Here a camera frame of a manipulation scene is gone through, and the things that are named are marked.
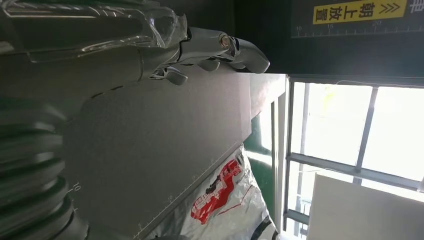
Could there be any grey package with red print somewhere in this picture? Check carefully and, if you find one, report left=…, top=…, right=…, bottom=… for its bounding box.
left=145, top=143, right=281, bottom=240

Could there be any dark grey machine scan platform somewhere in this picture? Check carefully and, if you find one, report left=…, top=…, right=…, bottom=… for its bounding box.
left=62, top=67, right=287, bottom=240

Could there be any black ruler sticker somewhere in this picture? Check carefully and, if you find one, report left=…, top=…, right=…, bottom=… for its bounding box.
left=290, top=0, right=424, bottom=39

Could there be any yellow label with black characters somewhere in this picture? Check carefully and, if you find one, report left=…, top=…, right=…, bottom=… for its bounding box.
left=312, top=0, right=409, bottom=26

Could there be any white board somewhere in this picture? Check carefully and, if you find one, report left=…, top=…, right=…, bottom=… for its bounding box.
left=305, top=173, right=424, bottom=240

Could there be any grey window frame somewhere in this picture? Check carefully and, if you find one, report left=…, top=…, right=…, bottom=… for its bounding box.
left=282, top=76, right=424, bottom=240

